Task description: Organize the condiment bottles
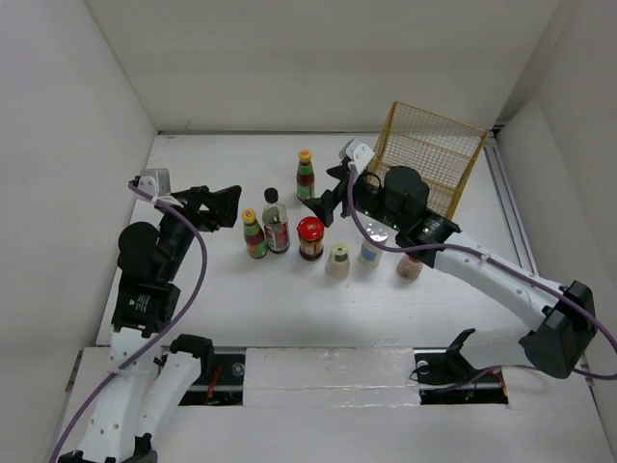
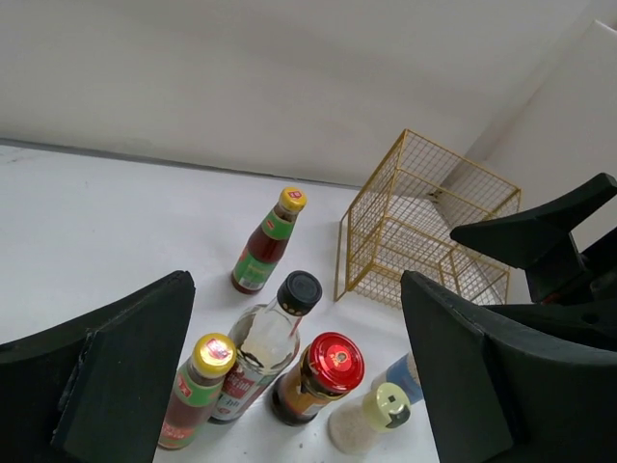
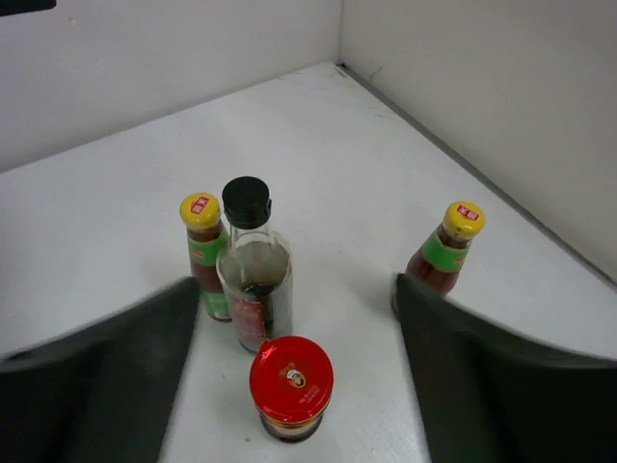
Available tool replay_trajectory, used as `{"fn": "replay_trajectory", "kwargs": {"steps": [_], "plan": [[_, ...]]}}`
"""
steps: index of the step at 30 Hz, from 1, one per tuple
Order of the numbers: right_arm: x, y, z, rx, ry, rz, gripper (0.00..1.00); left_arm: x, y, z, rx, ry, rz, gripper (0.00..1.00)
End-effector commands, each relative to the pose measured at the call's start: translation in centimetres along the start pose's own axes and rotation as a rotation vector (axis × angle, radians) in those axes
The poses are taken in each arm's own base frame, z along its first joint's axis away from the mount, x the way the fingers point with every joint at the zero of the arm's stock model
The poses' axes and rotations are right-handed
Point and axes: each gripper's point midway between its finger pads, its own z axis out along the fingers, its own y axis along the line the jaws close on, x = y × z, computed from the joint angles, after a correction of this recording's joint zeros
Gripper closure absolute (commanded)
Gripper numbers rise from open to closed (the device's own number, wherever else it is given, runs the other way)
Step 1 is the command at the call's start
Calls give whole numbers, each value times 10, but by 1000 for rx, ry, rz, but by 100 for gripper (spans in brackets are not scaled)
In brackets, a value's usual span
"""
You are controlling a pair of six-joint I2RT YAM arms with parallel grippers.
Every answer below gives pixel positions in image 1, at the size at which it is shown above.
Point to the yellow-cap sauce bottle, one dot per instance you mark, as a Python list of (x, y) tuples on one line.
[(253, 235), (305, 176)]

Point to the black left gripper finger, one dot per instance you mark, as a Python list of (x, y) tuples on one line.
[(224, 200), (219, 213)]

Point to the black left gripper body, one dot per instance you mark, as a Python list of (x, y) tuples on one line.
[(178, 230)]

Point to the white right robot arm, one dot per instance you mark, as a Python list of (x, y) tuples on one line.
[(558, 321)]

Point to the green-cap spice shaker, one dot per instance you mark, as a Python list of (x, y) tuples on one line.
[(338, 264)]

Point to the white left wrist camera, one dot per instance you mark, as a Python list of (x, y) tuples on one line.
[(155, 182)]

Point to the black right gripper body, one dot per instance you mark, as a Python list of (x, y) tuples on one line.
[(368, 202)]

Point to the silver-cap white shaker bottle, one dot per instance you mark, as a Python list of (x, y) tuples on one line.
[(370, 254)]

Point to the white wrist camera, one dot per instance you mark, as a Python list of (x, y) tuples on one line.
[(358, 154), (155, 182)]

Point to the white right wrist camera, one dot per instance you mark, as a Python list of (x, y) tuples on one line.
[(358, 154)]

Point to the pink-cap spice shaker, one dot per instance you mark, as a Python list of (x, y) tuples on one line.
[(409, 268)]

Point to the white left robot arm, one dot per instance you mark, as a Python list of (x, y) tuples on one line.
[(121, 418)]

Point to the black-cap clear glass bottle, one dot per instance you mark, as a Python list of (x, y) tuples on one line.
[(275, 223)]

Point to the yellow wire mesh basket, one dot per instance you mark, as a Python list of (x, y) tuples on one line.
[(443, 152)]

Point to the red-lid dark sauce jar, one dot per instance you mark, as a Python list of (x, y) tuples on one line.
[(310, 233)]

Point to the yellow-cap sauce bottle front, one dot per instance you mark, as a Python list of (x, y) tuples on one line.
[(253, 235)]

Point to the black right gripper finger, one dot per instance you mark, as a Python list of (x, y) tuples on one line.
[(324, 207), (344, 172)]

